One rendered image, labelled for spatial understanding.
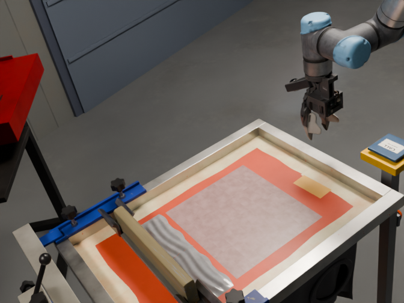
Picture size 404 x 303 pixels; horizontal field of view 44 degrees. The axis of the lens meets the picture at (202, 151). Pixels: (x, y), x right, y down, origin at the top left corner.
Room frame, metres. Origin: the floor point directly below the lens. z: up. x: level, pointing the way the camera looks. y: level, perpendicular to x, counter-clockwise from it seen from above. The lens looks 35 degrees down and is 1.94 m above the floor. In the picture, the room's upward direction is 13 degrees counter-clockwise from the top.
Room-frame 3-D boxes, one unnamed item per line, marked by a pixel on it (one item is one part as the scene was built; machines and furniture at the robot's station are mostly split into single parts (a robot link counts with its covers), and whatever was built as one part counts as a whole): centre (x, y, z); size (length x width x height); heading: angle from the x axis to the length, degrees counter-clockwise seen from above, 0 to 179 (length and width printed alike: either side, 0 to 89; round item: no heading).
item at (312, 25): (1.16, -0.35, 1.38); 0.09 x 0.08 x 0.11; 21
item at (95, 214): (1.14, 0.33, 0.98); 0.30 x 0.05 x 0.07; 118
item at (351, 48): (1.08, -0.40, 1.38); 0.11 x 0.11 x 0.08; 21
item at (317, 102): (1.16, -0.35, 1.22); 0.09 x 0.08 x 0.12; 28
